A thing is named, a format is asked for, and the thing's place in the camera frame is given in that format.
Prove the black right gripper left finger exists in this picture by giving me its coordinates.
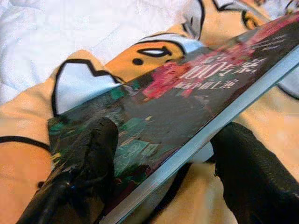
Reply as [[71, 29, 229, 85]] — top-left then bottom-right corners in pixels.
[[16, 116, 120, 224]]

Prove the yellow cartoon print blanket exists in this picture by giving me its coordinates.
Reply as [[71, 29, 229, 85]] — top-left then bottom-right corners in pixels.
[[0, 0, 299, 224]]

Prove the white quilted mattress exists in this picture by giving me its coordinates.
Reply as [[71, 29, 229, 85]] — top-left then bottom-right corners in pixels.
[[0, 0, 204, 98]]

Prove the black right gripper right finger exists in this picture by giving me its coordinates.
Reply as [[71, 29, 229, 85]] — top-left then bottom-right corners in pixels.
[[209, 121, 299, 224]]

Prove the dark glossy cover book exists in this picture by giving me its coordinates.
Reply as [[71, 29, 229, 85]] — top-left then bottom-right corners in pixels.
[[47, 9, 299, 224]]

